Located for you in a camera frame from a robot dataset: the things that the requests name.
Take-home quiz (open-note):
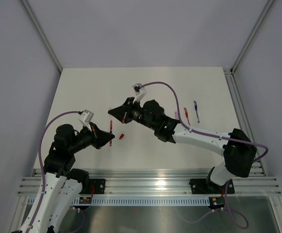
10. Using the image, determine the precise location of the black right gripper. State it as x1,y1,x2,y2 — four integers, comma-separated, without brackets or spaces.
110,97,158,131

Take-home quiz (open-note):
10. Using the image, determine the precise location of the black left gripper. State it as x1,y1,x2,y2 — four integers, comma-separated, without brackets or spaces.
69,121,114,153

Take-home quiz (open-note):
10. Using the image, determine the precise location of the red ink clear pen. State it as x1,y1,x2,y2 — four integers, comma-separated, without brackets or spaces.
109,120,113,147

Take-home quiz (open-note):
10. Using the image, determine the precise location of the red grip gel pen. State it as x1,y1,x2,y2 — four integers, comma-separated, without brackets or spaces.
183,107,190,125

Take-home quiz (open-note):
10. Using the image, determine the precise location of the blue grip gel pen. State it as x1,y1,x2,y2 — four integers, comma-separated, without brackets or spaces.
194,100,200,123

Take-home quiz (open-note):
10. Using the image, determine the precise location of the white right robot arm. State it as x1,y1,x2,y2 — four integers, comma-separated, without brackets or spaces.
108,97,257,192

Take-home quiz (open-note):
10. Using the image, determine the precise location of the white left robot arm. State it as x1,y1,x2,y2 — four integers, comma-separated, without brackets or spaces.
17,122,115,233

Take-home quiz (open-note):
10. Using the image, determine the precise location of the left circuit board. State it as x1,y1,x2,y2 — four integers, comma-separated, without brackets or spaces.
79,197,92,205

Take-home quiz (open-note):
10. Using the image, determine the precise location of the circuit board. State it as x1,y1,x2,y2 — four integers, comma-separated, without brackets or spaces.
209,197,225,208
79,197,92,205

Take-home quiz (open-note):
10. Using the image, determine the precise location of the right circuit board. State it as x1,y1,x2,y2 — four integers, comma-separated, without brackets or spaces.
209,197,225,208

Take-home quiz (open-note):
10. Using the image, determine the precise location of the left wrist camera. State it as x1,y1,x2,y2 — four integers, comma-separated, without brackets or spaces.
78,110,94,130

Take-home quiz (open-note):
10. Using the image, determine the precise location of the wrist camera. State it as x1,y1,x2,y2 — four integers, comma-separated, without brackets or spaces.
78,110,94,130
132,83,147,103

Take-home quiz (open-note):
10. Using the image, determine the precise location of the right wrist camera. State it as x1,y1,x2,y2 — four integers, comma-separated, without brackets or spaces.
132,83,147,103

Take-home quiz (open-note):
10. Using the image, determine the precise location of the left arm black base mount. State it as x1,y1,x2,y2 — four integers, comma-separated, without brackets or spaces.
80,179,106,195

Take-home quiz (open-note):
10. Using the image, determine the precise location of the white slotted cable duct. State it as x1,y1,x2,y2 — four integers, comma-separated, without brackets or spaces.
72,196,210,206

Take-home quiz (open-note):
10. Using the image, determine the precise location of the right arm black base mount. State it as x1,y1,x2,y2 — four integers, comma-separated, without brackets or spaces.
189,178,235,195

